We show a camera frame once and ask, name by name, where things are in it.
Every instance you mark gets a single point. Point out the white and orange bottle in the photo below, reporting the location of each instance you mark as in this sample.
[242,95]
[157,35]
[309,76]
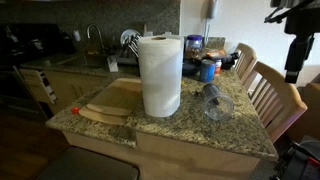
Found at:
[218,64]

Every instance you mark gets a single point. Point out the white paper towel roll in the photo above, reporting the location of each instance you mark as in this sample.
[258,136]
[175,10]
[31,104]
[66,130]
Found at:
[160,64]

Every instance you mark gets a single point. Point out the dark blue bowl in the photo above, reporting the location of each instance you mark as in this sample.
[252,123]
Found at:
[191,67]

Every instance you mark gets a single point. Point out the upper wooden cutting board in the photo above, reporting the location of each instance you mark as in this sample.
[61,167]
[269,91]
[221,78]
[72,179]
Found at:
[119,98]

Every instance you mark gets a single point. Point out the wooden cutting board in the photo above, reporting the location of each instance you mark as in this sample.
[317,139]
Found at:
[119,98]
[103,118]

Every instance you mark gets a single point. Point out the dish rack with dishes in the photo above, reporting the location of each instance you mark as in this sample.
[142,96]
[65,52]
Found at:
[128,54]

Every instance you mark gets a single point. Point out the glass jar blue lid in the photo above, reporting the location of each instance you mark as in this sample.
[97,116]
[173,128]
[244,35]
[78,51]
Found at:
[193,46]

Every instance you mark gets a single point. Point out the blue tin can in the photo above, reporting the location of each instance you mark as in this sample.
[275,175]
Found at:
[207,70]

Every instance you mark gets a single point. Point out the lower wooden cutting board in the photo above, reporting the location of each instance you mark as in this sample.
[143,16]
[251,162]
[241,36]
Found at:
[103,118]

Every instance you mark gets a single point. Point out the clear plastic blender cup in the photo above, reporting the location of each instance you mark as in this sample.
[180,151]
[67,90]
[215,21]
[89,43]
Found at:
[217,105]

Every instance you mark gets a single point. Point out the orange snack bag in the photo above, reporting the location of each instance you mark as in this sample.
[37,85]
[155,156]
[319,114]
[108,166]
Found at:
[217,53]

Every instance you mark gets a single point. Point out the black tray on counter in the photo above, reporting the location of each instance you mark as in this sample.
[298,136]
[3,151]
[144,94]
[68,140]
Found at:
[229,60]

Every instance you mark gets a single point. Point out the small red tomato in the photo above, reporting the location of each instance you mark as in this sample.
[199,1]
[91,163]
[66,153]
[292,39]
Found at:
[75,110]

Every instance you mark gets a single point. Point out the far wooden chair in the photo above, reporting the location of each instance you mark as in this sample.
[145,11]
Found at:
[246,61]

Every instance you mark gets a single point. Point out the wooden chair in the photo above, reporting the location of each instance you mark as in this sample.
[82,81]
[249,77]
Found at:
[246,61]
[277,103]

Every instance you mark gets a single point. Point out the chrome kitchen faucet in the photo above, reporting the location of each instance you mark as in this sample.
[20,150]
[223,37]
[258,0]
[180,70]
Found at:
[95,39]

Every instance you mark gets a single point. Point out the near wooden chair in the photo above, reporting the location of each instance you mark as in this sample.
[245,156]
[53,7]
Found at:
[277,103]

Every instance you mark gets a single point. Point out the black stove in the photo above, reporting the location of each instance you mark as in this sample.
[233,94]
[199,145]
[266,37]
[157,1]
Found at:
[26,92]

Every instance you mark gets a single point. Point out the white wall phone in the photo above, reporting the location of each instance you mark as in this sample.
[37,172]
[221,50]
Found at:
[211,11]

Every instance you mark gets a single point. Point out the black camera tripod mount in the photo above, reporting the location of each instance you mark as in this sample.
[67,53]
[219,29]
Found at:
[302,21]

